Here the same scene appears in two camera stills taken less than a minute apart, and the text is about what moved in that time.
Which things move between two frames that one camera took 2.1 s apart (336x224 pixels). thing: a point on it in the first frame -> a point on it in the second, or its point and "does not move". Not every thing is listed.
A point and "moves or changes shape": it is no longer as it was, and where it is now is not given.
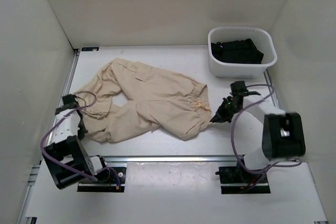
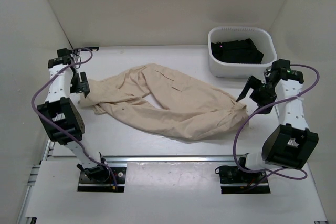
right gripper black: [220, 116] -> [260, 102]
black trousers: [239, 52] does not move
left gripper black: [81, 132] -> [85, 85]
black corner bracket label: [90, 49] does not move
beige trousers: [125, 98] moves or changes shape
